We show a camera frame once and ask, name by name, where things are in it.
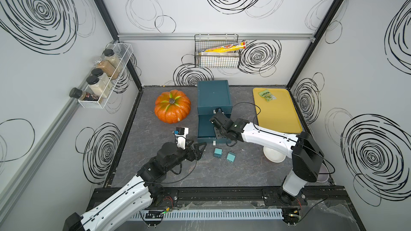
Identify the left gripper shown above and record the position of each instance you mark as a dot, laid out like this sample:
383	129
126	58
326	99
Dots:
191	156

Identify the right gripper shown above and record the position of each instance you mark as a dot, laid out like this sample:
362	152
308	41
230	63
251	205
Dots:
216	132

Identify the teal drawer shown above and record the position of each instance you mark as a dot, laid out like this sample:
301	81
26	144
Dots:
206	131

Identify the teal plug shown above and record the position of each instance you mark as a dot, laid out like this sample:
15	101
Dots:
218	152
230	157

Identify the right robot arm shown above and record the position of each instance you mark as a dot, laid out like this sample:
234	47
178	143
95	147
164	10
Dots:
307	157

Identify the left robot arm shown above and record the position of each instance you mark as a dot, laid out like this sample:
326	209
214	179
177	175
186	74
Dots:
138	193

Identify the teal drawer cabinet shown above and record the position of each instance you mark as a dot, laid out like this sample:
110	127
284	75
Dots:
212	95

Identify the orange pumpkin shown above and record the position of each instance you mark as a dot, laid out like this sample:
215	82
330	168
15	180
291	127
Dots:
172	107

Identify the green snack packet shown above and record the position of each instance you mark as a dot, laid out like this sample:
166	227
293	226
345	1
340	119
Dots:
267	95

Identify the yellow tray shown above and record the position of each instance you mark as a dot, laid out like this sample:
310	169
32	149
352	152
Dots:
280	114

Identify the white bowl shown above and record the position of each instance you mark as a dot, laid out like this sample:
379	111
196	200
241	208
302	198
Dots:
273	155

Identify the yellow tube package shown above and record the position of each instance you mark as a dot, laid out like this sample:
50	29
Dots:
227	48

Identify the purple cup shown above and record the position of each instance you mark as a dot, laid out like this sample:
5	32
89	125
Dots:
323	174

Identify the spice jar cream powder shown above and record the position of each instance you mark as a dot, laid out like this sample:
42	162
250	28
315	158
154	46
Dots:
99	87

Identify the spice jar brown powder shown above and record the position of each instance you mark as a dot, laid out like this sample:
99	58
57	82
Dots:
107	68

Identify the spice jar white powder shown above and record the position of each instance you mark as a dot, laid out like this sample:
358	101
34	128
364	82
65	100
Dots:
102	76

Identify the spice jar beige powder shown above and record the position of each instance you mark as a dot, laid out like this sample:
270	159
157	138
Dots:
110	56

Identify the dark sauce bottle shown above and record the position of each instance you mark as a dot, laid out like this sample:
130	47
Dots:
83	95

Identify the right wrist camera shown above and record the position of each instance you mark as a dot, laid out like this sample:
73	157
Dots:
218	110

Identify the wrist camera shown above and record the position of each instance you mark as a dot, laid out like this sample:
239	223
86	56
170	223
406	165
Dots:
218	110
180	135

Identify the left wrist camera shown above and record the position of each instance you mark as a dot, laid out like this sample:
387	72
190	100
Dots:
180	135

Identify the black wire basket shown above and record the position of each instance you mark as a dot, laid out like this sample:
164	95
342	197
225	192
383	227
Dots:
215	59

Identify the grey cable duct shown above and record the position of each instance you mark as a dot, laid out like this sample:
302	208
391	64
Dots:
227	214

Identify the clear wall shelf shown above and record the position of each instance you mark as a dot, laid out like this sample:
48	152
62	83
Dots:
119	86

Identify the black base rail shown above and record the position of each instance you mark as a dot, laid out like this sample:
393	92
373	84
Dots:
268	194

